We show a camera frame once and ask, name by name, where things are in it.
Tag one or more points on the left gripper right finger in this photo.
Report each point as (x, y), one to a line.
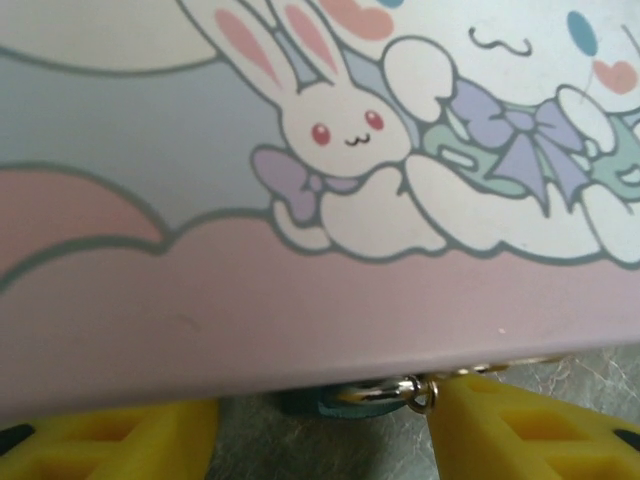
(525, 440)

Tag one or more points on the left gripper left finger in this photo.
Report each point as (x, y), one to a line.
(100, 445)

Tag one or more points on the light blue cartoon pouch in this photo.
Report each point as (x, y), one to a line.
(300, 300)

